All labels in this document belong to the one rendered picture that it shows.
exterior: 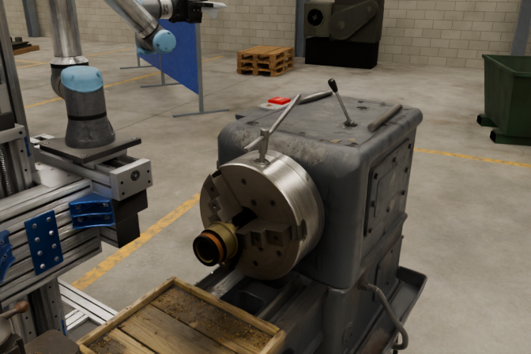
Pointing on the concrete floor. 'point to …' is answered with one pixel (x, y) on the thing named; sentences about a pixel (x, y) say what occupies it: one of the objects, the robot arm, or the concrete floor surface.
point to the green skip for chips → (507, 99)
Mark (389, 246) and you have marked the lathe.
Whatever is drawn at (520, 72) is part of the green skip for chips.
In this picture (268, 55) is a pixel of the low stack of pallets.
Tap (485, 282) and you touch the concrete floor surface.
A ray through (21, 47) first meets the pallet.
